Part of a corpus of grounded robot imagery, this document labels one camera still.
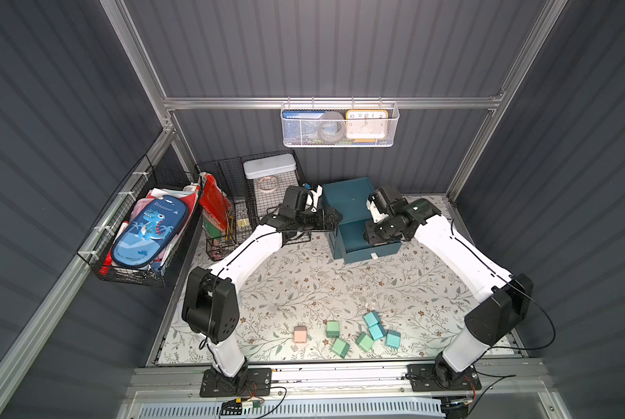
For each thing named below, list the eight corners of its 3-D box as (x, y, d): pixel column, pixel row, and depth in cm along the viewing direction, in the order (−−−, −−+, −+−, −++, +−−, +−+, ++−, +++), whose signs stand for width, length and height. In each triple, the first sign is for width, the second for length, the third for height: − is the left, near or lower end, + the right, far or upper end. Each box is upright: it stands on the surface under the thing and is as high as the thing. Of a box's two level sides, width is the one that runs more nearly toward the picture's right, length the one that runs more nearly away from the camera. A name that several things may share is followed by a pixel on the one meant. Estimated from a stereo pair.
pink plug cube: (293, 342, 83) (292, 340, 81) (294, 328, 85) (293, 326, 83) (306, 342, 83) (306, 340, 81) (307, 328, 85) (306, 326, 83)
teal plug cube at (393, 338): (384, 344, 82) (385, 342, 80) (386, 330, 85) (387, 328, 83) (397, 349, 81) (399, 347, 79) (399, 334, 84) (401, 332, 82)
